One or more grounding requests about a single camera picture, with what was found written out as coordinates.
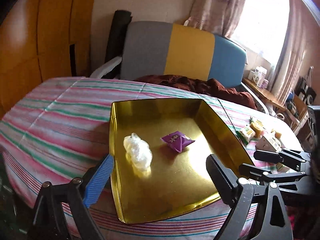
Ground white cardboard box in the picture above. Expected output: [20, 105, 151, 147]
[255, 133, 283, 152]

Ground green yellow tissue pack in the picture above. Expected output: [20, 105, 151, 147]
[236, 125, 255, 145]

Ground purple snack packet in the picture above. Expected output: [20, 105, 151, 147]
[161, 131, 195, 153]

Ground gold metal tin tray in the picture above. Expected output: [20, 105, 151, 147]
[109, 98, 252, 224]

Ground white plastic bag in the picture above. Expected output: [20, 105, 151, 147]
[123, 133, 153, 170]

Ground wooden side desk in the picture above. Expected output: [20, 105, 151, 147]
[242, 78, 308, 135]

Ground white boxes on desk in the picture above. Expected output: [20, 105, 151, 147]
[248, 66, 268, 89]

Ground dark red blanket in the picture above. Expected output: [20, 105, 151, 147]
[135, 75, 257, 110]

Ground striped pink green bedsheet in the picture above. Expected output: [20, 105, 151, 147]
[1, 77, 301, 239]

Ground grey yellow blue headboard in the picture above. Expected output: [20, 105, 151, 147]
[120, 21, 246, 88]

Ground pink curtain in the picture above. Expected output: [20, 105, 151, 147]
[185, 0, 319, 102]

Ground black rolled mat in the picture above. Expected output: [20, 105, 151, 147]
[105, 10, 132, 63]

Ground orange wooden wardrobe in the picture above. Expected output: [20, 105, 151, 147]
[1, 0, 94, 114]

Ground white bed rail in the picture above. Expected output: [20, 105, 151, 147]
[90, 56, 122, 79]

